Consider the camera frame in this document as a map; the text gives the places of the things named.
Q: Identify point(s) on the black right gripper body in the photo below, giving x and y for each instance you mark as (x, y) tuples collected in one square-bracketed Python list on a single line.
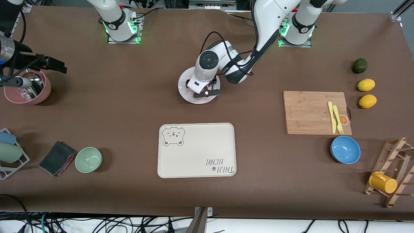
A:
[(26, 58)]

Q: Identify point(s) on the white round plate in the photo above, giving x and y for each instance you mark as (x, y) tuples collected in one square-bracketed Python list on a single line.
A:
[(201, 101)]

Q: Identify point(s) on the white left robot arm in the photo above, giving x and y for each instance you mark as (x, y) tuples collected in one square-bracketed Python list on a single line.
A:
[(268, 19)]

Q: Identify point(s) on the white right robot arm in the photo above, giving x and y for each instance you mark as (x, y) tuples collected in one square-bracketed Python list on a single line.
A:
[(114, 19)]

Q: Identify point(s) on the metal scoop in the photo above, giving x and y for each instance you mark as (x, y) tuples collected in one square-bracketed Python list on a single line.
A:
[(34, 87)]

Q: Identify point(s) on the pink bowl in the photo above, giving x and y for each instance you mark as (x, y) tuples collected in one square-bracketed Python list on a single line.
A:
[(43, 94)]

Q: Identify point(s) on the cream bear print tray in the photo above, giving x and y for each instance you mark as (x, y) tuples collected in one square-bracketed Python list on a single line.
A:
[(197, 152)]

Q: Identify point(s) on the light blue cup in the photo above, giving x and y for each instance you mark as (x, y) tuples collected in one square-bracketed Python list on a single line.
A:
[(7, 138)]

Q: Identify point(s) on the dark grey folded cloth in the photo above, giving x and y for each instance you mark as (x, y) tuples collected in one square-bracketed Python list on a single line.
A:
[(56, 158)]

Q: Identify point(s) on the pale green cup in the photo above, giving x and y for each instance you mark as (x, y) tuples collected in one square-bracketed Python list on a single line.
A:
[(9, 152)]

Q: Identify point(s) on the pink folded cloth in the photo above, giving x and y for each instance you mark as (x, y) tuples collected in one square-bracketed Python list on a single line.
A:
[(69, 161)]

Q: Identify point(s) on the wooden cutting board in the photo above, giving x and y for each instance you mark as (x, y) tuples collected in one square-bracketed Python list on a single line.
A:
[(307, 110)]

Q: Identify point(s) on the pale green bowl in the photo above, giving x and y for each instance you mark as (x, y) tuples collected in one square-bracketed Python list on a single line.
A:
[(88, 160)]

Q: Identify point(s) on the yellow plastic knife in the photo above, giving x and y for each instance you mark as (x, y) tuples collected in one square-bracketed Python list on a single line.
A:
[(332, 118)]

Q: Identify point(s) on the yellow plastic fork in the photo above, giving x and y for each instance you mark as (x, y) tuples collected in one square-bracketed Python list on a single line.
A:
[(337, 116)]

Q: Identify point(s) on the orange slice tag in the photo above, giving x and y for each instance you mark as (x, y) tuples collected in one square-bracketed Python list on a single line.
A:
[(344, 120)]

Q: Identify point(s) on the blue bowl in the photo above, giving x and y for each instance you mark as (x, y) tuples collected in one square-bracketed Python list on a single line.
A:
[(345, 149)]

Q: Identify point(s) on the dark green avocado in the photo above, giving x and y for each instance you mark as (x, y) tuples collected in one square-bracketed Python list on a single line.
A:
[(359, 66)]

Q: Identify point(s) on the yellow lemon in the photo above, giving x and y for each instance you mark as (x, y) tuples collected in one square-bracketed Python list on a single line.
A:
[(367, 101), (366, 85)]

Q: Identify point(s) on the wooden mug rack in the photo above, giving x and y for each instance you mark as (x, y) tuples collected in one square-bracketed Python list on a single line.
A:
[(385, 165)]

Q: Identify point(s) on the yellow mug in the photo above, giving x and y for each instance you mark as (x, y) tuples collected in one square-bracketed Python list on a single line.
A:
[(385, 184)]

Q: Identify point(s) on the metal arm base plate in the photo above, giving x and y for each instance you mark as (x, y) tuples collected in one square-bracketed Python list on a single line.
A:
[(304, 46), (111, 41)]

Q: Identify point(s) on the aluminium frame profile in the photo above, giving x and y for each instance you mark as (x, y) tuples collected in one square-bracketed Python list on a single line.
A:
[(210, 5)]

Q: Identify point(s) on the silver mount bracket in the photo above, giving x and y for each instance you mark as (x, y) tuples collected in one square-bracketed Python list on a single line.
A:
[(210, 212)]

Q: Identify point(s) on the dark camera stand pole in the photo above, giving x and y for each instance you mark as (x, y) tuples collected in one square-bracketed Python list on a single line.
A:
[(199, 223)]

